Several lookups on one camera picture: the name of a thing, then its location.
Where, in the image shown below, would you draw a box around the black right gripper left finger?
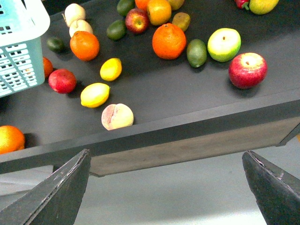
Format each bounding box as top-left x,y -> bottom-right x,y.
0,149 -> 91,225

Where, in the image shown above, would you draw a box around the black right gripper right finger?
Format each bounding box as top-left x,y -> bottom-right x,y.
242,151 -> 300,225

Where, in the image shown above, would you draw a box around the yellow lemon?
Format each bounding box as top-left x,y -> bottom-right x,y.
99,58 -> 122,82
80,82 -> 110,108

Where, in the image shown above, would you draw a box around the mint green shopping basket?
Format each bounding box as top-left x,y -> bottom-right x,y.
0,0 -> 50,97

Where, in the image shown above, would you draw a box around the black metal shelf rack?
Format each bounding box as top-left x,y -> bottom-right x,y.
0,0 -> 300,176

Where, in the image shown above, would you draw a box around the orange persimmon fruit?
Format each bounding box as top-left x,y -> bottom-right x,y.
0,125 -> 25,154

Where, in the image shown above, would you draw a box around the pale peach fruit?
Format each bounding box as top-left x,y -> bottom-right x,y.
101,104 -> 134,130

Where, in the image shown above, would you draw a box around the red pomegranate fruit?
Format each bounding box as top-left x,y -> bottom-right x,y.
48,68 -> 77,94

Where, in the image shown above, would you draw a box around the red apple front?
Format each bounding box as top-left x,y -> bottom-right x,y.
228,52 -> 268,90

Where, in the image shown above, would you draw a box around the dark avocado left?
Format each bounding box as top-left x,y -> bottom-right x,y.
46,37 -> 65,53

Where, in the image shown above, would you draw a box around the large orange left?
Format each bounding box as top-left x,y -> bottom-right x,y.
70,31 -> 100,61

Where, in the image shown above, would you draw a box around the large orange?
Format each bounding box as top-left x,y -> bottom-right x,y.
152,23 -> 187,60
70,31 -> 100,61

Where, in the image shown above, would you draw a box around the green apple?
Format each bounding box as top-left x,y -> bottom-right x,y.
207,28 -> 241,62

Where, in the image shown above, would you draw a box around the green lime front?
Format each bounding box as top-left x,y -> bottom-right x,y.
187,39 -> 207,68

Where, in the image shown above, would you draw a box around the green lime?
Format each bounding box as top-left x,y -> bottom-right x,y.
117,0 -> 135,16
106,20 -> 127,41
187,39 -> 207,68

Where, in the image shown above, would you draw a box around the green lime centre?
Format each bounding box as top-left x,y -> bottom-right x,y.
106,20 -> 127,41

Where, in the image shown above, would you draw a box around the large orange centre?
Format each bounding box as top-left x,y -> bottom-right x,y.
152,23 -> 187,60

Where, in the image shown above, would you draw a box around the yellow green pear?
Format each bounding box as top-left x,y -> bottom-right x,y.
249,0 -> 279,15

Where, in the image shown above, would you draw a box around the red chili pepper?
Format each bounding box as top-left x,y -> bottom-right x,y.
234,0 -> 249,10

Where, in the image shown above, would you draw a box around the red yellow apple centre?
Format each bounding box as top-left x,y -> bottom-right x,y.
125,8 -> 150,34

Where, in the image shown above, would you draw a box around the brown kiwi lower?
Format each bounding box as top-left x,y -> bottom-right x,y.
172,12 -> 191,32

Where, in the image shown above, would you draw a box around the brown kiwi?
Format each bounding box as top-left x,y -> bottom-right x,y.
168,0 -> 185,11
172,12 -> 191,32

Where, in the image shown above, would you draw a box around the green lime upper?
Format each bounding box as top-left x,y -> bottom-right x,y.
117,0 -> 135,16

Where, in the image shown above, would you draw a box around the small orange back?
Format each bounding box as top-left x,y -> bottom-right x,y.
135,0 -> 150,12

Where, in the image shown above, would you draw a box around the yellow orange fruit centre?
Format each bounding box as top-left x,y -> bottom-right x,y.
147,0 -> 172,26

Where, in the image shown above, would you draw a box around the brown kiwi upper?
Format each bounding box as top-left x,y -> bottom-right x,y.
168,0 -> 185,11

